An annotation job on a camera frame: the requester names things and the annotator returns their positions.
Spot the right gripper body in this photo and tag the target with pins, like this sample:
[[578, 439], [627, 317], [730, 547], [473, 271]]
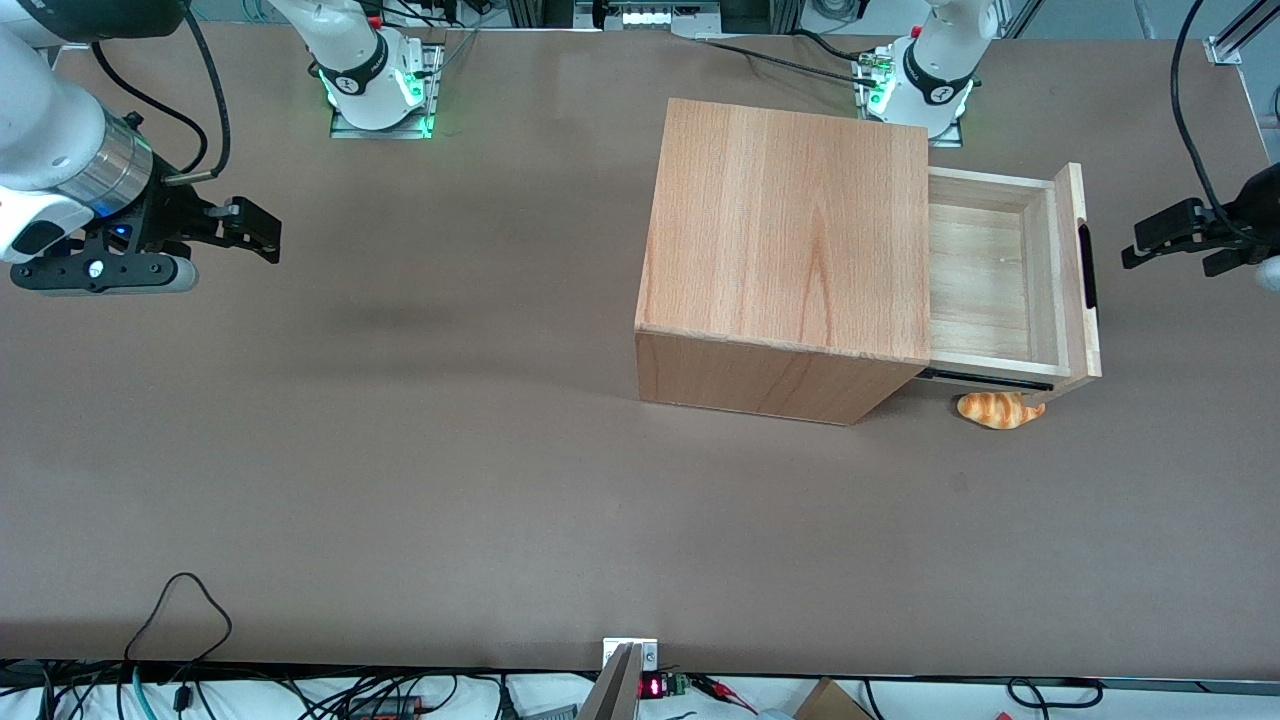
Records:
[[166, 217]]

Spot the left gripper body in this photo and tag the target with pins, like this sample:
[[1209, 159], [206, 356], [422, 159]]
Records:
[[1252, 209]]

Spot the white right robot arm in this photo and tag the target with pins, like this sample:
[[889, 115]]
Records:
[[50, 130]]

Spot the wooden drawer cabinet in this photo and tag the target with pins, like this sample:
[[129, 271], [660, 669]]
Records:
[[790, 220]]

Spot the aluminium extrusion bar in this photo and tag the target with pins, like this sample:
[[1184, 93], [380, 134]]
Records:
[[1225, 48]]

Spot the toy bread roll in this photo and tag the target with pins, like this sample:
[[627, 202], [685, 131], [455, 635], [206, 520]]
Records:
[[995, 413]]

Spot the white lit device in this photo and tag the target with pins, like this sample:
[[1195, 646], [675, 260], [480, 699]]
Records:
[[645, 15]]

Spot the black box with orange parts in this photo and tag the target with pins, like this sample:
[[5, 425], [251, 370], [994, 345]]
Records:
[[385, 709]]

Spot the brown cardboard piece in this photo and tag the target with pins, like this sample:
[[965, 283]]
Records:
[[830, 703]]

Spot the red digit display module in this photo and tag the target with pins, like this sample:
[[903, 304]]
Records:
[[655, 687]]

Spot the red clip leads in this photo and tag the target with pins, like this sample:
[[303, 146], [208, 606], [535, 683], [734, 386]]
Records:
[[720, 688]]

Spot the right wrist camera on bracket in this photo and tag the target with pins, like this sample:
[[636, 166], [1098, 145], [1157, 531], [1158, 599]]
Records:
[[100, 273]]

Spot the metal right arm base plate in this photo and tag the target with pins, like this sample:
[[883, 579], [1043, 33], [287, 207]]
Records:
[[432, 90]]

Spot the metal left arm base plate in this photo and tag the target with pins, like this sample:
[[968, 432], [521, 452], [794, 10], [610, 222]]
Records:
[[945, 141]]

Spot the small metal bracket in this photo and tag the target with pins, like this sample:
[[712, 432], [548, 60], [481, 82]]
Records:
[[650, 655]]

